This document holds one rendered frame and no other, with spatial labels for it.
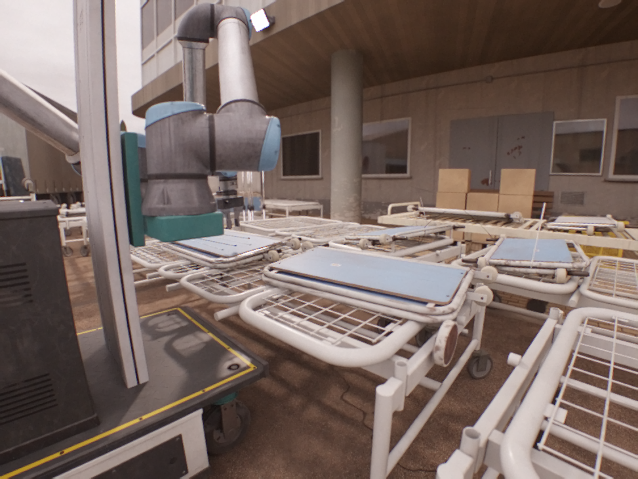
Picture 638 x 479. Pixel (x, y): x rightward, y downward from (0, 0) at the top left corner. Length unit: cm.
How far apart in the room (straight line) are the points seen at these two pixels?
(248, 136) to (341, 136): 503
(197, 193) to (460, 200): 400
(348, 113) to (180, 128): 517
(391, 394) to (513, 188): 393
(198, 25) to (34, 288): 97
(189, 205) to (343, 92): 533
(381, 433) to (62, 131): 131
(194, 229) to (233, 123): 28
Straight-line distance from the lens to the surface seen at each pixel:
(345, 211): 574
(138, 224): 91
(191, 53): 133
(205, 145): 80
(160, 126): 81
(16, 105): 127
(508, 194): 444
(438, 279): 111
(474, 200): 447
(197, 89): 134
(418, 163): 738
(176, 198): 78
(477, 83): 728
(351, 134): 580
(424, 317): 89
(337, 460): 118
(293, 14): 547
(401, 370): 74
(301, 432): 126
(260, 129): 82
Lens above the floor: 88
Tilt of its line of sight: 10 degrees down
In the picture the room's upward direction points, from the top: straight up
